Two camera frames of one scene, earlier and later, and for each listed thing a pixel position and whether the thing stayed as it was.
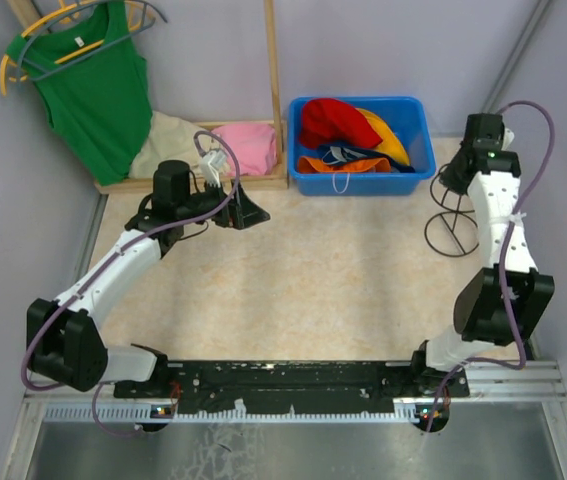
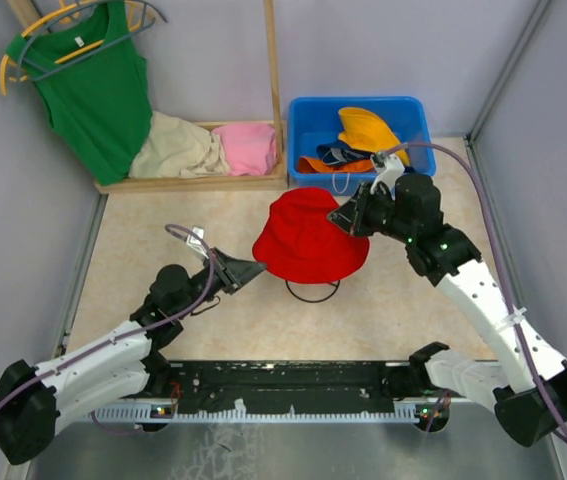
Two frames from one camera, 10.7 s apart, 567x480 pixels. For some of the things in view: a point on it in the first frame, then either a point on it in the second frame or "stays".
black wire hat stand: [452, 232] -> [312, 301]
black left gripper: [243, 212] -> [235, 273]
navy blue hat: [336, 155] stays
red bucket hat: [327, 122] -> [300, 243]
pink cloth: [254, 147] stays
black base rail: [293, 387] stays
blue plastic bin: [413, 117] stays
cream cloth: [169, 138] stays
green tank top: [93, 81] stays
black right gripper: [446, 176] -> [351, 215]
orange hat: [309, 164] stays
